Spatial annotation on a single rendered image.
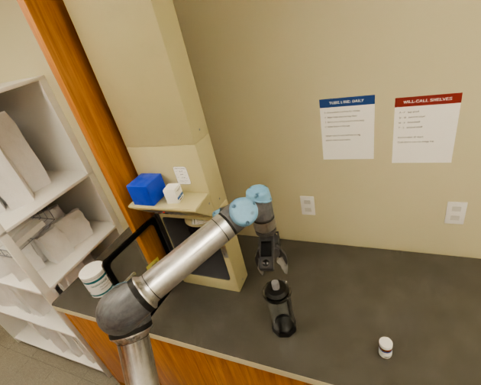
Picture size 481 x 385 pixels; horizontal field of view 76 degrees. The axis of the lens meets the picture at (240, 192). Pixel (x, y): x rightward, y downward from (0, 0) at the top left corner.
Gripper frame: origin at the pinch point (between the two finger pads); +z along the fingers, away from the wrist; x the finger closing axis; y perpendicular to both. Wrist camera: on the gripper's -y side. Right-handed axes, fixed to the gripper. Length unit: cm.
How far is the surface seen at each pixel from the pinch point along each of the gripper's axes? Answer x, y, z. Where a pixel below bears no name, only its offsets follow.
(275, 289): 0.4, -1.8, 6.0
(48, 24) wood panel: 58, 24, -91
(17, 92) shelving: 151, 97, -67
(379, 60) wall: -46, 45, -57
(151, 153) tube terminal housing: 41, 24, -44
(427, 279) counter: -61, 20, 31
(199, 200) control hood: 24.2, 13.6, -26.3
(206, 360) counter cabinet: 38, -5, 48
